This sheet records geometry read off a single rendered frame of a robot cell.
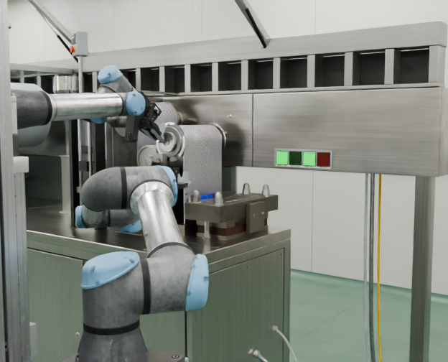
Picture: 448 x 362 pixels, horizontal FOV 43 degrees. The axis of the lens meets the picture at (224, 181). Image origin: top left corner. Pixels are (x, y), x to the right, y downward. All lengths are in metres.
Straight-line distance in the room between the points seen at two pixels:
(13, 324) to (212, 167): 1.27
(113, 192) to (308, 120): 0.96
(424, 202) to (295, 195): 2.81
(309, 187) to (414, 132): 2.89
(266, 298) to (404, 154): 0.74
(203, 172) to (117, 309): 1.16
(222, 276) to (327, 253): 2.97
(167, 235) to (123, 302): 0.22
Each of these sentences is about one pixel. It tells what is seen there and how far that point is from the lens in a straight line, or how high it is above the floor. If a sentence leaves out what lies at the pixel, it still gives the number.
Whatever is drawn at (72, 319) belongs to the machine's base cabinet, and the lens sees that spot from 2.33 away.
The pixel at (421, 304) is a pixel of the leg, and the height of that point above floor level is 0.64.
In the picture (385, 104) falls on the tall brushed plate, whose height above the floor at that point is 1.39.
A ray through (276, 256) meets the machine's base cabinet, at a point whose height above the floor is 0.80.
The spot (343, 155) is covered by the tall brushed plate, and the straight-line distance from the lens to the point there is 2.17.
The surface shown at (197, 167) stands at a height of 1.15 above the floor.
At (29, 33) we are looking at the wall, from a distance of 7.51.
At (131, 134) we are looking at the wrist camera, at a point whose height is 1.28.
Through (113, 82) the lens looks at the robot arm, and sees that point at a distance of 1.99.
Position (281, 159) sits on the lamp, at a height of 1.18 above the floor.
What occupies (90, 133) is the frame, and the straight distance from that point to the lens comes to 2.34.
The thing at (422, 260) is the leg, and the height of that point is 0.81.
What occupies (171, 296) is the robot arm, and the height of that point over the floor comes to 0.97.
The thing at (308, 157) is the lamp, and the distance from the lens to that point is 2.23.
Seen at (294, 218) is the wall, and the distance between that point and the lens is 5.00.
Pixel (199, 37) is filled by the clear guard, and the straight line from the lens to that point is 2.55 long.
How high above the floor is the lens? 1.32
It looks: 6 degrees down
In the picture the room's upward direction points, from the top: straight up
